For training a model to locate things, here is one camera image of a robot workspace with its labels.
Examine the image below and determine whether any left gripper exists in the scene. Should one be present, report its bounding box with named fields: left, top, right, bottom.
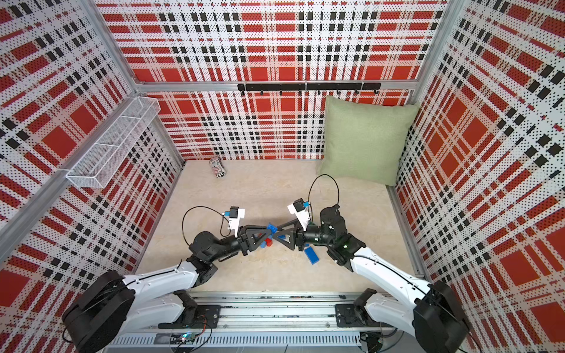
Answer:
left=209, top=224, right=272, bottom=263

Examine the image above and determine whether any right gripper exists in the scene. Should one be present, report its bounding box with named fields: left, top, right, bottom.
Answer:
left=274, top=219, right=335, bottom=252

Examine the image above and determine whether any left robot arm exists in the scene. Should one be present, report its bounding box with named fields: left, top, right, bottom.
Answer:
left=62, top=225, right=276, bottom=352

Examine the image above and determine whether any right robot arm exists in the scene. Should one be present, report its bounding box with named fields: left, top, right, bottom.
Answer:
left=268, top=205, right=471, bottom=352

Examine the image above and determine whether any metal can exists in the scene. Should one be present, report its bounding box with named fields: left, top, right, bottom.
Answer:
left=209, top=157, right=226, bottom=178

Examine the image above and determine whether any green pillow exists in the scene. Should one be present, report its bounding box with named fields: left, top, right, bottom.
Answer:
left=319, top=96, right=419, bottom=186

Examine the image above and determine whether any green circuit board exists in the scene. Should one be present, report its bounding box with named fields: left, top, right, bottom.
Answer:
left=170, top=332, right=195, bottom=346

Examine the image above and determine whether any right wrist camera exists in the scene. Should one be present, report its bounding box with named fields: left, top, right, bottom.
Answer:
left=288, top=198, right=310, bottom=231

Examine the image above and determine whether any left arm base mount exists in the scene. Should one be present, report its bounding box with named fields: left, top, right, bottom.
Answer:
left=157, top=305, right=222, bottom=329

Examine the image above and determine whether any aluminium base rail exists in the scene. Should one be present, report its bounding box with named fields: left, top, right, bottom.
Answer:
left=105, top=292, right=412, bottom=352

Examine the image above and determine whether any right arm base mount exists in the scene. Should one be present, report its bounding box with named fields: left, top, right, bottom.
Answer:
left=335, top=304, right=392, bottom=329

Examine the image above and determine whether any black hook rail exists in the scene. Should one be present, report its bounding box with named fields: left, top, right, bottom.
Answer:
left=237, top=82, right=382, bottom=93

